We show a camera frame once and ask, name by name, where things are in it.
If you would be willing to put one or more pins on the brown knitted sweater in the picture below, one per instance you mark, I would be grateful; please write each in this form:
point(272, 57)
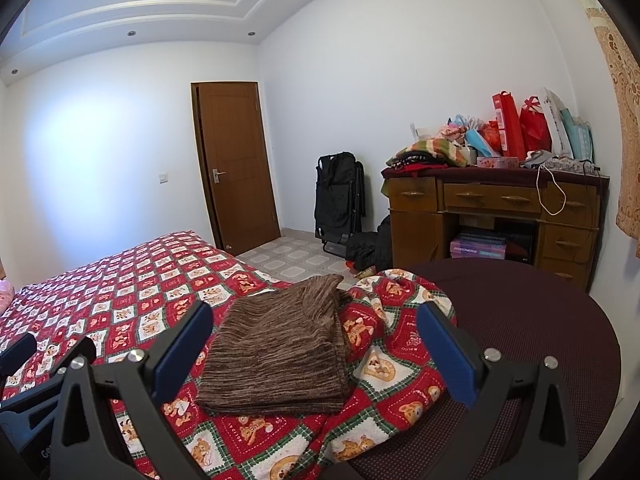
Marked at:
point(280, 353)

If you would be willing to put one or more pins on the brown wooden door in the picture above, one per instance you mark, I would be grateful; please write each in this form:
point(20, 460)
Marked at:
point(232, 154)

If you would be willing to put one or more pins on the red gift bag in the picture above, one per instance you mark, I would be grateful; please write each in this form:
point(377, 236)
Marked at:
point(509, 126)

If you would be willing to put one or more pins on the clothes pile on desk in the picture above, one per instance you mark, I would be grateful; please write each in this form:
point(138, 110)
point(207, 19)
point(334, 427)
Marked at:
point(446, 148)

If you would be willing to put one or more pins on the black clothes pile on floor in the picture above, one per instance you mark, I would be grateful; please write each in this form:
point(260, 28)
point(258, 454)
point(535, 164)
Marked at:
point(371, 249)

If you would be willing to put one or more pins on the pink pillow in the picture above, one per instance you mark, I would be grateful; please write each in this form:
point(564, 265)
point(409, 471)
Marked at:
point(6, 295)

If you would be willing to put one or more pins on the brown wooden desk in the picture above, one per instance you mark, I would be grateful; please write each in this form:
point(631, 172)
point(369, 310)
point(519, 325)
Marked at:
point(551, 220)

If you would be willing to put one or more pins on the red patchwork bear blanket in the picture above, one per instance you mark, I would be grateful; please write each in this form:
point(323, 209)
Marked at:
point(125, 301)

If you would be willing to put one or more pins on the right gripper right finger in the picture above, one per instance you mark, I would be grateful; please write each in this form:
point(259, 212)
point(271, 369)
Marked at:
point(541, 443)

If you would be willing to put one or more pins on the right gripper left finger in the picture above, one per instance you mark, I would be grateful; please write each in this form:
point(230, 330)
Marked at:
point(87, 441)

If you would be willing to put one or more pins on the purple boxes under desk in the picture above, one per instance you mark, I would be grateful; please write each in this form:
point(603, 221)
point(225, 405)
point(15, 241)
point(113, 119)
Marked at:
point(478, 246)

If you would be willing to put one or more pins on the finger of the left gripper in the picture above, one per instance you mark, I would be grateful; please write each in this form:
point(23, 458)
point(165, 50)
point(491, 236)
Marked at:
point(27, 420)

